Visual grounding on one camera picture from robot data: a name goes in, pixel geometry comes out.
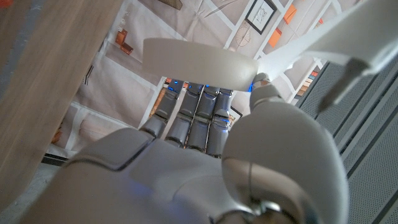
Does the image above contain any white masking tape roll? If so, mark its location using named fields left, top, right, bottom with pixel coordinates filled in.
left=142, top=0, right=398, bottom=93

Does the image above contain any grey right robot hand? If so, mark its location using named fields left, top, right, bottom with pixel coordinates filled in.
left=18, top=73, right=351, bottom=224

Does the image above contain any printed bookshelf backdrop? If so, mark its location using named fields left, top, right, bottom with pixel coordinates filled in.
left=43, top=0, right=368, bottom=162

